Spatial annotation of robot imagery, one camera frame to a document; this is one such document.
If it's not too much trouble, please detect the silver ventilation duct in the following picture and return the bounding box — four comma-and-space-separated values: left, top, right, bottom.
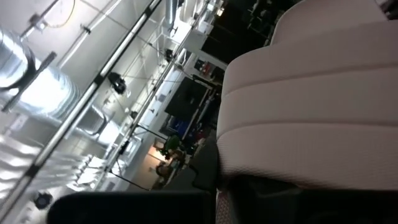
0, 27, 108, 138

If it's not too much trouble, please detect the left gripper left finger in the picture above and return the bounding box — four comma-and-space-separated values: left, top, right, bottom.
46, 191, 216, 224

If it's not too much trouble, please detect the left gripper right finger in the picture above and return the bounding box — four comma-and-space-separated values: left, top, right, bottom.
229, 183, 398, 224

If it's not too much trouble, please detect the overhead light bar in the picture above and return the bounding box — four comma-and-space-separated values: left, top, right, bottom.
0, 0, 164, 220

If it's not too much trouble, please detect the round black ceiling fixture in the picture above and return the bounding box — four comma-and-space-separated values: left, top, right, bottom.
33, 192, 53, 210

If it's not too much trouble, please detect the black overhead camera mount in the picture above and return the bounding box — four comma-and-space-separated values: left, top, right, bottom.
107, 72, 127, 95

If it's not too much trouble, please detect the small green background plant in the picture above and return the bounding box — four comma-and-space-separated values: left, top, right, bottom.
160, 134, 182, 158

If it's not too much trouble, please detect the black background monitor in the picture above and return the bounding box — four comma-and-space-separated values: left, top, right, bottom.
164, 76, 216, 123

